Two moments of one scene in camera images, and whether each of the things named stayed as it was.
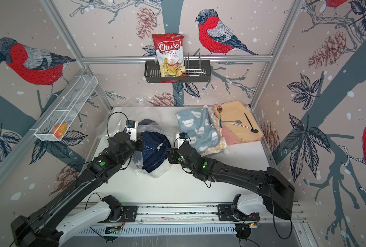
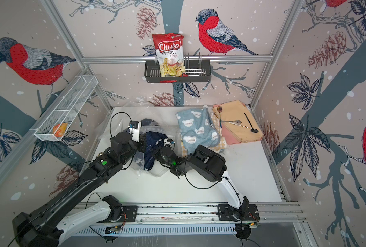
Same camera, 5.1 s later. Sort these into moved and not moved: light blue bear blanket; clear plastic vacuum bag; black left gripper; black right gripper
Moved: black right gripper
Not moved: black left gripper; light blue bear blanket; clear plastic vacuum bag
